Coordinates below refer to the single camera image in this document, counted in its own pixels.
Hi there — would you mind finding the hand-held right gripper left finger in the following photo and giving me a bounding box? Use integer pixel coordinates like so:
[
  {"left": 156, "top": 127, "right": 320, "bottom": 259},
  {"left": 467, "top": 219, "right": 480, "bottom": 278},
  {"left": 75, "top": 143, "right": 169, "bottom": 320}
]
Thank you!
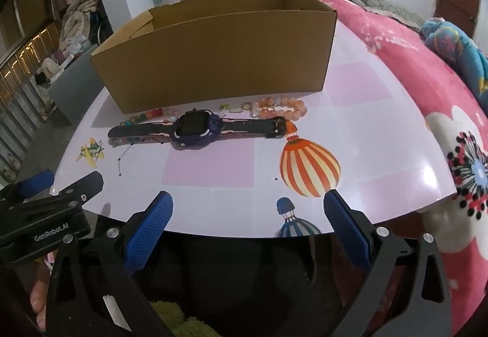
[{"left": 45, "top": 190, "right": 180, "bottom": 337}]

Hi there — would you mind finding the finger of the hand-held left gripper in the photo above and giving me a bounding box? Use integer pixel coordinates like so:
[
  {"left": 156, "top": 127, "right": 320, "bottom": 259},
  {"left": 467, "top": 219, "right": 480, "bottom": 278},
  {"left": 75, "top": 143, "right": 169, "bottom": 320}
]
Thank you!
[
  {"left": 52, "top": 170, "right": 105, "bottom": 205},
  {"left": 0, "top": 169, "right": 55, "bottom": 205}
]

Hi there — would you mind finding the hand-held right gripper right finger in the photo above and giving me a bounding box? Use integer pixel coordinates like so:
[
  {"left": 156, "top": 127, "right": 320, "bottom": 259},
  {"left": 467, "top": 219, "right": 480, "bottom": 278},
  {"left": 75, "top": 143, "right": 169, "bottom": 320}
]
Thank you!
[{"left": 322, "top": 188, "right": 452, "bottom": 337}]

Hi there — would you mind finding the multicoloured bead bracelet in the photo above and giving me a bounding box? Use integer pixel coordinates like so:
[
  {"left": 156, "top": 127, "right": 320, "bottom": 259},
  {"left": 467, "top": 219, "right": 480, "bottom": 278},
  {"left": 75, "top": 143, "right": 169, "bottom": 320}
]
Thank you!
[{"left": 110, "top": 107, "right": 180, "bottom": 147}]

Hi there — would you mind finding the black purple smartwatch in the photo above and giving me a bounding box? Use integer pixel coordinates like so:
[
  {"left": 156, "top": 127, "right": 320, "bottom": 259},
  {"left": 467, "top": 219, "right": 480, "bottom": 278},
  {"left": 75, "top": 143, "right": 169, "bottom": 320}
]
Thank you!
[{"left": 108, "top": 108, "right": 287, "bottom": 150}]

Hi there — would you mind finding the pink bead bracelet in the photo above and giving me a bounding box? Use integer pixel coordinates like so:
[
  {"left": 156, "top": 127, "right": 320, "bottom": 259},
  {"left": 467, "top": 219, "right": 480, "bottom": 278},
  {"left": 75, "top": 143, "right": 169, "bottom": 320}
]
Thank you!
[{"left": 249, "top": 96, "right": 309, "bottom": 135}]

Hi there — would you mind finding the brown cardboard box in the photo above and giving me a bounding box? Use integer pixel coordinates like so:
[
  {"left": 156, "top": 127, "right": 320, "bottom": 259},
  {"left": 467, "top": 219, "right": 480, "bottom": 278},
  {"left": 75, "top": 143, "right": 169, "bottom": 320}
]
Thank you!
[{"left": 90, "top": 0, "right": 338, "bottom": 115}]

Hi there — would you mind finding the person's left hand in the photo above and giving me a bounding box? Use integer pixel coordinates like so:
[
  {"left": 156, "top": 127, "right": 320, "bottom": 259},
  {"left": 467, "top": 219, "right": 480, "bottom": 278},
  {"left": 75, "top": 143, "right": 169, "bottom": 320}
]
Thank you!
[{"left": 28, "top": 272, "right": 50, "bottom": 327}]

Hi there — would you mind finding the green fluffy clothing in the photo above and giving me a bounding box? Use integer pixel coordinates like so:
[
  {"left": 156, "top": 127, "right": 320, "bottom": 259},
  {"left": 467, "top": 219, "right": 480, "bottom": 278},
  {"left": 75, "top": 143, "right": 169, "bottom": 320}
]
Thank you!
[{"left": 149, "top": 301, "right": 218, "bottom": 337}]

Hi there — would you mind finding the metal railing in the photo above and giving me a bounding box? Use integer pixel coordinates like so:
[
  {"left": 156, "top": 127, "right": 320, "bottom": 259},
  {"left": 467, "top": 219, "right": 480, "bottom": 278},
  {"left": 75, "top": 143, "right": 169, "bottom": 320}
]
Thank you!
[{"left": 0, "top": 23, "right": 65, "bottom": 185}]

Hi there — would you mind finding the grey storage bin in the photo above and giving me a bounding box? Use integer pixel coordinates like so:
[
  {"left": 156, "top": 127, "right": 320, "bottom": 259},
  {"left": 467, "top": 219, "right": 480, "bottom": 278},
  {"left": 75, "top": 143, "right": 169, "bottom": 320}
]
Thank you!
[{"left": 48, "top": 44, "right": 111, "bottom": 126}]

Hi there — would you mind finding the white bag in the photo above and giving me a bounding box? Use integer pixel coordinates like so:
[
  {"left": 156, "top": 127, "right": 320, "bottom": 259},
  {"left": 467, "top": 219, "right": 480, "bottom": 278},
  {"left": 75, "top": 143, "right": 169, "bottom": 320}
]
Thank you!
[{"left": 40, "top": 57, "right": 63, "bottom": 80}]

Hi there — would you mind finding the pile of pale clothes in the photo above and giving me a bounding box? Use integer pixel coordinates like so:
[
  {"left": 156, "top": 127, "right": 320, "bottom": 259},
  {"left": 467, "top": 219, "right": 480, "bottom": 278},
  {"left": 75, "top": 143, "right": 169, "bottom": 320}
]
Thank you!
[{"left": 61, "top": 0, "right": 102, "bottom": 56}]

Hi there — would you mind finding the spoked wheel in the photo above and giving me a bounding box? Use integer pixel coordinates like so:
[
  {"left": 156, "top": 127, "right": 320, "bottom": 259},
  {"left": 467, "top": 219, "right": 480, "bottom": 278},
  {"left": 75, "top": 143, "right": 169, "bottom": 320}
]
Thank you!
[{"left": 89, "top": 13, "right": 111, "bottom": 45}]

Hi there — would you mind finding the pink floral blanket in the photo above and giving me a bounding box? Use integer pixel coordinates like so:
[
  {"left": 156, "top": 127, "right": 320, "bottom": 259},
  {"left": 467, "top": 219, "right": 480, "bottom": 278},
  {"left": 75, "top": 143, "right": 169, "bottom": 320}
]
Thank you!
[{"left": 310, "top": 0, "right": 488, "bottom": 337}]

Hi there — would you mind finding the blue floral quilt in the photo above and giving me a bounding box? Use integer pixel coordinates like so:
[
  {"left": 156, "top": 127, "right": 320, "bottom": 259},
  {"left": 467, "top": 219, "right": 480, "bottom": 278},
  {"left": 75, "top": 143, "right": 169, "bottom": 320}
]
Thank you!
[{"left": 421, "top": 17, "right": 488, "bottom": 113}]

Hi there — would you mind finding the grey textured blanket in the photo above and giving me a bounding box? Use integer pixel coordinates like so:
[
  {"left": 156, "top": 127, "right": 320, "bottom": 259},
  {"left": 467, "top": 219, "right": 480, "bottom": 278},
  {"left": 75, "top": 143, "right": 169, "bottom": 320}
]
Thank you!
[{"left": 339, "top": 0, "right": 424, "bottom": 31}]

